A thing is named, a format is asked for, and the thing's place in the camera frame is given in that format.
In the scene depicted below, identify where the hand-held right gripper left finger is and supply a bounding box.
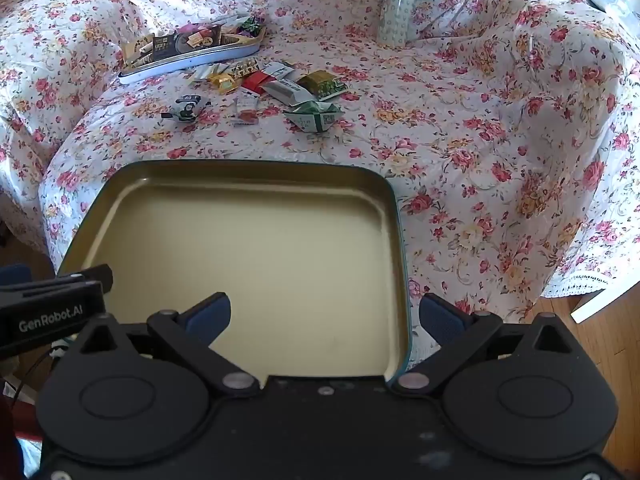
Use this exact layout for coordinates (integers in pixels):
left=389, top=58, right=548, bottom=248
left=75, top=291, right=262, bottom=396

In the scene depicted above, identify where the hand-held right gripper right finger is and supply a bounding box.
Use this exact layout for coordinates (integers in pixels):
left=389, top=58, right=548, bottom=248
left=390, top=292, right=583, bottom=396

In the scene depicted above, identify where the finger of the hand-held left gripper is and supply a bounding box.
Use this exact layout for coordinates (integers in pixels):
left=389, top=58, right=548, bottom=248
left=55, top=264, right=114, bottom=292

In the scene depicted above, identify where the gold tin tray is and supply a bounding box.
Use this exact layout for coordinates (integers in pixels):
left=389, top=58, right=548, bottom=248
left=54, top=160, right=416, bottom=386

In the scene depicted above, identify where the black white snack packet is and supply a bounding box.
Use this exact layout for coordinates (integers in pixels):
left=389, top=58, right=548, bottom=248
left=161, top=94, right=211, bottom=122

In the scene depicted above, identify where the green white snack packet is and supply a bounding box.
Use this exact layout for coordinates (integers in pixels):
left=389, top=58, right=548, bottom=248
left=284, top=100, right=343, bottom=133

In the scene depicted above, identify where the white grey snack bar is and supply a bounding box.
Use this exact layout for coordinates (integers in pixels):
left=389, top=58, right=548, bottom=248
left=260, top=77, right=311, bottom=107

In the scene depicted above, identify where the red white snack packet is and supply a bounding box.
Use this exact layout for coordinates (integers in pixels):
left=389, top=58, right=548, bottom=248
left=242, top=61, right=295, bottom=95

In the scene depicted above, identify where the brown patterned snack packet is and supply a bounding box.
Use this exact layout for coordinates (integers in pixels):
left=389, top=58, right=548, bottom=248
left=227, top=59, right=262, bottom=80

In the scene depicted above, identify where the olive gold snack packet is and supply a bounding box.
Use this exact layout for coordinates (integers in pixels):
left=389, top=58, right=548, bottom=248
left=297, top=71, right=348, bottom=97

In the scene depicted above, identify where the white board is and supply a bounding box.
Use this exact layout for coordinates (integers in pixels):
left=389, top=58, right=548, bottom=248
left=571, top=280, right=640, bottom=325

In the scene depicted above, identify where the floral bed sheet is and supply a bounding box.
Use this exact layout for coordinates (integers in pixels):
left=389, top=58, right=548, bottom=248
left=0, top=0, right=640, bottom=321

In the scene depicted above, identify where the small clear snack packet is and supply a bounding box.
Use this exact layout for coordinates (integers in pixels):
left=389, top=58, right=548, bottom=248
left=232, top=94, right=261, bottom=126

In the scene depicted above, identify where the brown gold snack packet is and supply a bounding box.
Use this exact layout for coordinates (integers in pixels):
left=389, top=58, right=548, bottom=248
left=122, top=35, right=156, bottom=68

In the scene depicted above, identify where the black biscuit packet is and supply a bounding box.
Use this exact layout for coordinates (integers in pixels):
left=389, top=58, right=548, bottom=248
left=152, top=27, right=221, bottom=58

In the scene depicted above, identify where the pale green patterned bottle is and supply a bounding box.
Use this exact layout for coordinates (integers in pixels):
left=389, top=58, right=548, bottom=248
left=376, top=0, right=425, bottom=47

